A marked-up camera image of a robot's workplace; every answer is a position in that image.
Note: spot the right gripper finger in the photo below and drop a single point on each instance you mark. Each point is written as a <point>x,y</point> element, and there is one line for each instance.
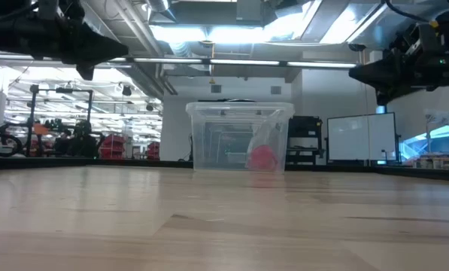
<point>382,75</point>

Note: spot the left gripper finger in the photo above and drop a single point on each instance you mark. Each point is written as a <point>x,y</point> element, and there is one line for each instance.
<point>92,47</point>

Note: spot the clear plastic wrapper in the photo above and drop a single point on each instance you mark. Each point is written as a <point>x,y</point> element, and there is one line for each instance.
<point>271,131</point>

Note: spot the clear plastic storage box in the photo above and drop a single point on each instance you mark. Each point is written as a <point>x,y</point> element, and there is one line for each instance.
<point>224,150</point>

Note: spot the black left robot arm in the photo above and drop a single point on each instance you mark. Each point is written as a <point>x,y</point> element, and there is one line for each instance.
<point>2,7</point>

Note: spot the black hanging spotlight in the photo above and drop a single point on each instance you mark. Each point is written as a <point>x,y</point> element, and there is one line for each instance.
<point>150,107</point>
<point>126,90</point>

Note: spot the whiteboard on black stand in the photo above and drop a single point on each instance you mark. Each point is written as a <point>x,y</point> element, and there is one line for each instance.
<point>359,137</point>

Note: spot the shelf with small items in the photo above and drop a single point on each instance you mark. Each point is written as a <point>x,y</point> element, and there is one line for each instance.
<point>434,162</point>

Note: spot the orange background object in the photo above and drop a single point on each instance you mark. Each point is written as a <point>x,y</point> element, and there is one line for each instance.
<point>41,129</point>

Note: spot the black equipment stand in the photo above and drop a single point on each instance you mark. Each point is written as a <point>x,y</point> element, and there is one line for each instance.
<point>307,128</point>

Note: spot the large red bin rack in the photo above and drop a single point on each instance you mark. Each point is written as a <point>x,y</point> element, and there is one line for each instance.
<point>111,147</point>

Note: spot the long ceiling light bar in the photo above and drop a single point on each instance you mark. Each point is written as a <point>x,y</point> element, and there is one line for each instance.
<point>209,61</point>

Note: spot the small red bin rack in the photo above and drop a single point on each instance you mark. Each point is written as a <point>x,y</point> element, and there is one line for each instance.
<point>153,150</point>

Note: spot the black dome security camera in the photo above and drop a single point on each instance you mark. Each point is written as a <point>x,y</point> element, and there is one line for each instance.
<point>357,47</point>

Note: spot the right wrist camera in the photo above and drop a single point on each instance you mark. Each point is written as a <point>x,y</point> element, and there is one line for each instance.
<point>416,37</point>

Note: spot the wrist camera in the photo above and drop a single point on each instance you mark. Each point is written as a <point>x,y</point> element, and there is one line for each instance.
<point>58,9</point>
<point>416,37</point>

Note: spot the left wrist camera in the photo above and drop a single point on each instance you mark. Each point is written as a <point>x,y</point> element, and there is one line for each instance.
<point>58,9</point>

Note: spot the black gantry frame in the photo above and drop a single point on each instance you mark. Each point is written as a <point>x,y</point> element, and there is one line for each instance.
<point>64,90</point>

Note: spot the grey wall vent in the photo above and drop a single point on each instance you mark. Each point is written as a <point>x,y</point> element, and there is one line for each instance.
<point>276,90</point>
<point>216,89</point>

